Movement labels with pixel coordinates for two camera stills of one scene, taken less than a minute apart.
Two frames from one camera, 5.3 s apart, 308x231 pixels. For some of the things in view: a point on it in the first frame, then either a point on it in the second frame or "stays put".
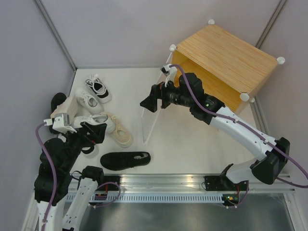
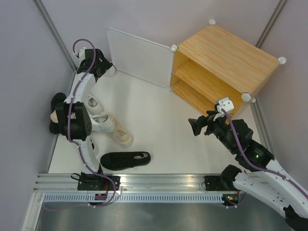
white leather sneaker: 76,121 stays put
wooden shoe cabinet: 231,69 stays put
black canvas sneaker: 121,160 stays put
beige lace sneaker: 120,134 stays put
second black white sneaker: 90,151 stays put
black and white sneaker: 98,88 to 107,69
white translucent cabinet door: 150,115 to 141,58
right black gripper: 157,90 to 202,121
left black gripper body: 76,139 to 101,58
